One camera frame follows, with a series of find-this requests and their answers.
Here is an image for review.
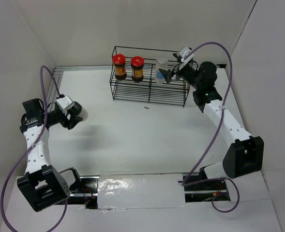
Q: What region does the white bottle blue label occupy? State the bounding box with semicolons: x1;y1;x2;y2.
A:
154;57;168;84

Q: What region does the black cap pellet bottle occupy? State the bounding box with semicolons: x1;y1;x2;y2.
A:
68;101;89;123

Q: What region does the red lid chili jar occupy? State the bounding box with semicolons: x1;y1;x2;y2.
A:
131;56;144;83

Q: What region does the red lid sauce jar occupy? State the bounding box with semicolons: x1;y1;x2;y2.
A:
112;54;127;81

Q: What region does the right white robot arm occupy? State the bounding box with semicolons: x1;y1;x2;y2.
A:
159;51;264;189

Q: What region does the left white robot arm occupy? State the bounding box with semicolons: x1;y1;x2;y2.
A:
17;95;88;212

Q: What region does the white taped cover sheet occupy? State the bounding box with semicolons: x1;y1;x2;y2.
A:
97;172;187;210

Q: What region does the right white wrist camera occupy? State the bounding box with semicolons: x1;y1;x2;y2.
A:
177;46;194;71

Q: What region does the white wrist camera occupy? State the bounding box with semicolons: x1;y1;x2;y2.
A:
56;96;75;115
177;46;194;71

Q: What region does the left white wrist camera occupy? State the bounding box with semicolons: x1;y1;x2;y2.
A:
56;96;75;115

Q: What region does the black wire shelf rack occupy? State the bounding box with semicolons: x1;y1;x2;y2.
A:
109;46;190;107

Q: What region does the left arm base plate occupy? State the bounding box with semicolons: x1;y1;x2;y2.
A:
68;175;99;209

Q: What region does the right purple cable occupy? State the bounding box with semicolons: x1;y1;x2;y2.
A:
181;42;240;213

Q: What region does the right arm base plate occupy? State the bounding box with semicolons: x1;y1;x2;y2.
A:
184;180;230;203

